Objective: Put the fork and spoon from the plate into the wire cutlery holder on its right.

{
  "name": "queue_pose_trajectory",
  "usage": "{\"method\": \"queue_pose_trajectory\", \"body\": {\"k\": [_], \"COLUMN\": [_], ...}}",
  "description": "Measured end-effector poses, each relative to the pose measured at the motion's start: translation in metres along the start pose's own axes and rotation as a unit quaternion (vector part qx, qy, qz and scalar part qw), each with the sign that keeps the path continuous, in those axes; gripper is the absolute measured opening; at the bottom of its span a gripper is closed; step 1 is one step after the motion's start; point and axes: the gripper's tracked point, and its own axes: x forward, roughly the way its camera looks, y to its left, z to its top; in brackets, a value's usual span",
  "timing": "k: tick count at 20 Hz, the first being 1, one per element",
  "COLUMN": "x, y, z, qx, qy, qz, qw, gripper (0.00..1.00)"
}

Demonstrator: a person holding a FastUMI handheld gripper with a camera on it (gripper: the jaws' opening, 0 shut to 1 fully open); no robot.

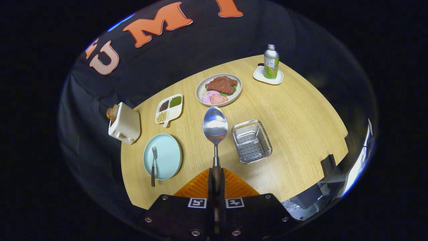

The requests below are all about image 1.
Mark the pale pink ham slice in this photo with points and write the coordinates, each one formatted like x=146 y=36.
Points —
x=206 y=96

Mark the pile of green beans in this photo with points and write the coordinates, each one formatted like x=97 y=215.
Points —
x=176 y=101

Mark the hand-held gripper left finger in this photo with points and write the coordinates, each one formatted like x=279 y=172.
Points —
x=180 y=214

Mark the beige plate with meat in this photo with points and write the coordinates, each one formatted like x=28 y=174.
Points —
x=200 y=88

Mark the pile of yellow soybeans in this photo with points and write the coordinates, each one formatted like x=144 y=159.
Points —
x=162 y=116

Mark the brown steak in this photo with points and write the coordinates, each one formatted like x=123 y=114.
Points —
x=220 y=84

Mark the black backdrop cloth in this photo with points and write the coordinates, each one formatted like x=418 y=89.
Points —
x=200 y=50

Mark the black block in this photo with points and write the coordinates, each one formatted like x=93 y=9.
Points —
x=328 y=164

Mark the white toaster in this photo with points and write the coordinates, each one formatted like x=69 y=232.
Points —
x=126 y=124

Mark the silver bottle with green label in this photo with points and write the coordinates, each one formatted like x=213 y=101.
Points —
x=271 y=65

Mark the light blue plate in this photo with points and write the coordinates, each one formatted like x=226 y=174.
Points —
x=167 y=157

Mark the white divided tray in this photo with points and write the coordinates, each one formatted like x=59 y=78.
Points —
x=175 y=112

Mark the brown toast slice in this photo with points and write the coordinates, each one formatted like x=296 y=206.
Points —
x=112 y=112

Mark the white coaster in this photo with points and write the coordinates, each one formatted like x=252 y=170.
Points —
x=259 y=75

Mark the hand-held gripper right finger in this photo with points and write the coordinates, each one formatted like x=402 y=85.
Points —
x=254 y=214

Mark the green lettuce leaf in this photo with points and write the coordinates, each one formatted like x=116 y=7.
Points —
x=234 y=89

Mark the pile of dark red beans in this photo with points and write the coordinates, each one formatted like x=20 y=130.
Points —
x=164 y=105

